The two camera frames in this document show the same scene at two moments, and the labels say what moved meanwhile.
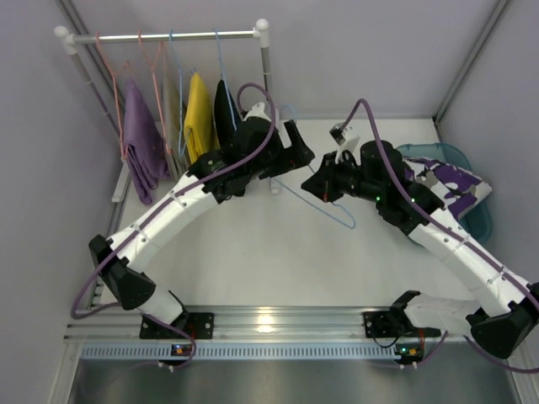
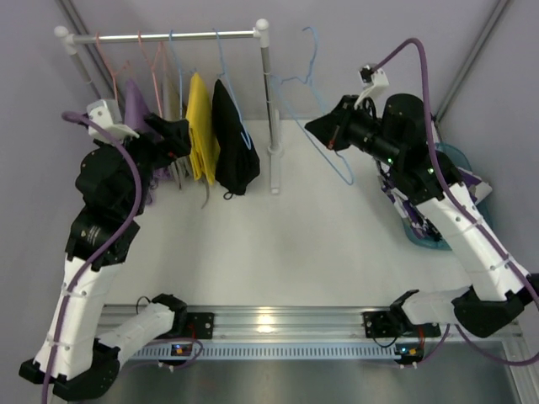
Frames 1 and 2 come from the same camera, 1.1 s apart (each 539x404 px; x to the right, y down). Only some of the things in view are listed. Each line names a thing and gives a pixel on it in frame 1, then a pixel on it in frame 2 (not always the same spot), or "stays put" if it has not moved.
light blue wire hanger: [308, 197] -> [332, 112]
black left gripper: [285, 154] -> [161, 140]
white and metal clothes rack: [67, 42] stays put
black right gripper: [330, 176] -> [344, 124]
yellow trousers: [200, 131] stays put
